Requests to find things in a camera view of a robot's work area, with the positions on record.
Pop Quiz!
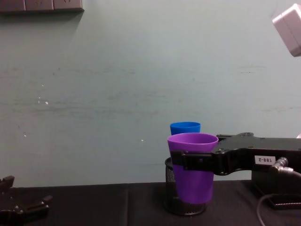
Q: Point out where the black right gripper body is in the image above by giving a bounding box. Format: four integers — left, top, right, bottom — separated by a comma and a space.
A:
211, 132, 301, 176

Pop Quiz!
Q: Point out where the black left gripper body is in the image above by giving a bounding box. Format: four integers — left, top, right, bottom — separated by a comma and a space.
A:
0, 205, 50, 226

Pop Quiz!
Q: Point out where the purple plastic cup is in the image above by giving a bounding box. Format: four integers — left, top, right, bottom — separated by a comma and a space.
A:
167, 132, 219, 204

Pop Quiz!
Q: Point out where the blue plastic cup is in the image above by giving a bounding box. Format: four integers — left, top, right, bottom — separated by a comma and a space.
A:
169, 121, 202, 137

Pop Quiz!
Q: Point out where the black mesh pen holder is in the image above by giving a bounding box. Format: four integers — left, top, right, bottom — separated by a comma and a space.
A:
164, 157, 208, 216

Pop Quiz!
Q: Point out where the black table cloth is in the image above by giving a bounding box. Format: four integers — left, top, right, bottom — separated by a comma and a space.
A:
0, 180, 301, 226

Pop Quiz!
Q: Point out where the flat black tray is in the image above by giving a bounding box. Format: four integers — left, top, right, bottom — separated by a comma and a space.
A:
265, 194, 301, 210

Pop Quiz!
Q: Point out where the thin dark cable silver plug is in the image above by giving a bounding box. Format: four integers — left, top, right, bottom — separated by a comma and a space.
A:
269, 157, 301, 178

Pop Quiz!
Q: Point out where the black looped cable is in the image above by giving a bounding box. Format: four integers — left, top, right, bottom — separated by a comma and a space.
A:
256, 194, 283, 226

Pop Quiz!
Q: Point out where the dark wall socket rail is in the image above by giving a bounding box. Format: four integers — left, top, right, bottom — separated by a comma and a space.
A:
0, 8, 85, 15

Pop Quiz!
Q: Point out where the white wall socket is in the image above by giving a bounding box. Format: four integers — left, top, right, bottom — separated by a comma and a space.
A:
54, 0, 83, 10

